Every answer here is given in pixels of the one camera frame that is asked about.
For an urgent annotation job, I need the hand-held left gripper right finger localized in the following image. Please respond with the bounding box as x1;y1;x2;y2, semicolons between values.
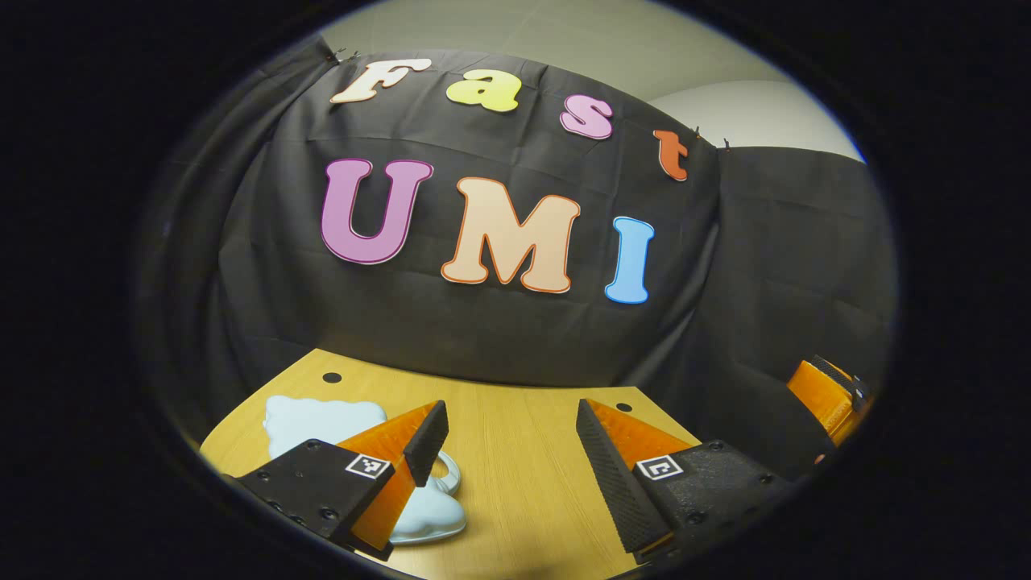
576;398;806;565

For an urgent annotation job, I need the black backdrop cloth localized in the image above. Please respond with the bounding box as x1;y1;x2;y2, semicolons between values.
137;36;899;484

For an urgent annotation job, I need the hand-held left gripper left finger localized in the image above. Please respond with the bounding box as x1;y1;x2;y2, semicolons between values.
234;400;450;562

